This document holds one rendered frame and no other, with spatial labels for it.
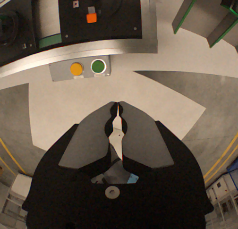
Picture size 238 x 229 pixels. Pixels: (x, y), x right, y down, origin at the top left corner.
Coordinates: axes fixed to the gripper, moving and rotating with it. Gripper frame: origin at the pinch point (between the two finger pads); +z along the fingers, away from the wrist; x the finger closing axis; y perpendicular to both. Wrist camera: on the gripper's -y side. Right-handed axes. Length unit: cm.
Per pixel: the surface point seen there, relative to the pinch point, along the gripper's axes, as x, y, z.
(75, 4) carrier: -10.2, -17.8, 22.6
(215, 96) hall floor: 138, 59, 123
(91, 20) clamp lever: -5.0, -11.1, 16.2
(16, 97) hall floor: -162, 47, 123
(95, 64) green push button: -7.0, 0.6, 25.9
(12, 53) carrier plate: -39.3, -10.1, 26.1
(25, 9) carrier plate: -29.6, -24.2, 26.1
